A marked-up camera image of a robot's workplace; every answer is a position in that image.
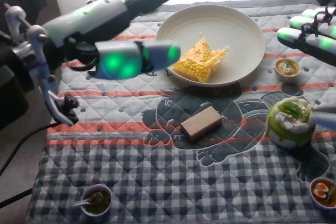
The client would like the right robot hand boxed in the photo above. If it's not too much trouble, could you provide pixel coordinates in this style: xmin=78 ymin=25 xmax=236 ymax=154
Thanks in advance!
xmin=311 ymin=104 xmax=336 ymax=133

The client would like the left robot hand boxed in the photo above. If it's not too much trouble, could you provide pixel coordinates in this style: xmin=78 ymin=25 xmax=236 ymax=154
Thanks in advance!
xmin=141 ymin=39 xmax=182 ymax=73

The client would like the bag of yellow corn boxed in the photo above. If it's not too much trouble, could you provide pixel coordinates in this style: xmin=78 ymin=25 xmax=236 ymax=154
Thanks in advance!
xmin=172 ymin=34 xmax=232 ymax=83

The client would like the white round plate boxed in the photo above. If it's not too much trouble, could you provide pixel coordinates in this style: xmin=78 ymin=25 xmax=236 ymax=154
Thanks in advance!
xmin=155 ymin=4 xmax=266 ymax=88

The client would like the small bowl of toy noodles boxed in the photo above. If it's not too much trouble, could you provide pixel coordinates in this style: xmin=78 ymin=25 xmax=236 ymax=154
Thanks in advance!
xmin=274 ymin=58 xmax=300 ymax=78

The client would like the small bowl with toy egg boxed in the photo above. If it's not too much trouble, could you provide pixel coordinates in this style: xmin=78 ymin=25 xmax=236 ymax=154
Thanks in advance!
xmin=309 ymin=177 xmax=336 ymax=210

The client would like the brown wooden block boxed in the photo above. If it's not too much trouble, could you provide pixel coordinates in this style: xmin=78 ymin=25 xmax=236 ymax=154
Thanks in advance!
xmin=180 ymin=105 xmax=224 ymax=141

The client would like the grey quilt with printed bear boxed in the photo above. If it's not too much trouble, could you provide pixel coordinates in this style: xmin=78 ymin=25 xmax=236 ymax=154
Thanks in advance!
xmin=25 ymin=0 xmax=336 ymax=224

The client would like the small bowl of green soup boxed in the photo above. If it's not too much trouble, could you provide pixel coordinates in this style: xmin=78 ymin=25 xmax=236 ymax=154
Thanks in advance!
xmin=80 ymin=184 xmax=113 ymax=217

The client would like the white toy spoon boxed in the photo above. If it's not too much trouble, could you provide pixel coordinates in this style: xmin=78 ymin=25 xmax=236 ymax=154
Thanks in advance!
xmin=72 ymin=197 xmax=96 ymax=207

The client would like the white bracket stand with clamp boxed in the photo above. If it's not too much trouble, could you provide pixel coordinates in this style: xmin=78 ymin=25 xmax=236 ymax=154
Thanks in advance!
xmin=4 ymin=3 xmax=79 ymax=126

